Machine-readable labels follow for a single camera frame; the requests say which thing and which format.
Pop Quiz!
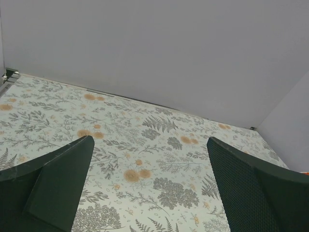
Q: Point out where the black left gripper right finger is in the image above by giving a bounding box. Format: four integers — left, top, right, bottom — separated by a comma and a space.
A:
207, 137, 309, 232

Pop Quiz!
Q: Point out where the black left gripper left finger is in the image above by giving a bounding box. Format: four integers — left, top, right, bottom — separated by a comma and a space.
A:
0, 136, 95, 232

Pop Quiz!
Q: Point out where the floral patterned table mat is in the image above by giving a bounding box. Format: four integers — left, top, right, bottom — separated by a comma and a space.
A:
0, 76, 284, 232

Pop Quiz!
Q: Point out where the aluminium frame rail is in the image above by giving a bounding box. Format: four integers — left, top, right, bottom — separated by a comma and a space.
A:
0, 69, 21, 97

